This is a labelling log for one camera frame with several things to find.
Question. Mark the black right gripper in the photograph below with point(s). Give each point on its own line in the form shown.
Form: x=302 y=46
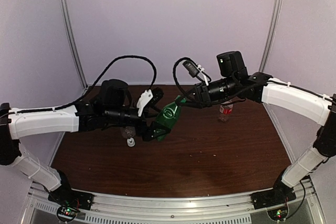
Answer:
x=199 y=100

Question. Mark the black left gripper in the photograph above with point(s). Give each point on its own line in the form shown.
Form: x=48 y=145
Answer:
x=147 y=134

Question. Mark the green plastic bottle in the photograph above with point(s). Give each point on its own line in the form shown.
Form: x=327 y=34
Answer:
x=168 y=117

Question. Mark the clear plastic bottle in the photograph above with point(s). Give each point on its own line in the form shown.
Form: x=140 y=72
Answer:
x=128 y=132

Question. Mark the white flip bottle cap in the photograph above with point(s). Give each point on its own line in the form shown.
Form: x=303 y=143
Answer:
x=130 y=142

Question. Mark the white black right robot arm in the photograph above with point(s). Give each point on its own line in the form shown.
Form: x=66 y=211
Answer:
x=261 y=88

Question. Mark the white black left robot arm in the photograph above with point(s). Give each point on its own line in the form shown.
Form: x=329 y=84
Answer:
x=106 y=109

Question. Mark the clear bottle red cap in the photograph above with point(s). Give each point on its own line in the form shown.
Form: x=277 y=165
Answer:
x=225 y=111

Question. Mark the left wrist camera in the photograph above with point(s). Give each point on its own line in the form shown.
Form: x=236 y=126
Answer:
x=147 y=98

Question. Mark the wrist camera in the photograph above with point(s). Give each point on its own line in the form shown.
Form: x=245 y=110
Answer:
x=147 y=98
x=197 y=71

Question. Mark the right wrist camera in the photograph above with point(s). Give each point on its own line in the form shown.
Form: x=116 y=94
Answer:
x=197 y=71

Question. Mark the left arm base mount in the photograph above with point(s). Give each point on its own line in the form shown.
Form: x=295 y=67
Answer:
x=70 y=201

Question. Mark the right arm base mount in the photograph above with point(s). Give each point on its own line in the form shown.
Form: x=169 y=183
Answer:
x=275 y=200

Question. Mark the aluminium corner post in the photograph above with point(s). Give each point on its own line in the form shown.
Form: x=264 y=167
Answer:
x=276 y=10

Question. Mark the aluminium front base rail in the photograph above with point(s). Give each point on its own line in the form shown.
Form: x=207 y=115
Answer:
x=234 y=208

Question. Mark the left aluminium frame post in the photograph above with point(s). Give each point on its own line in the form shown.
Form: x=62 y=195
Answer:
x=72 y=43

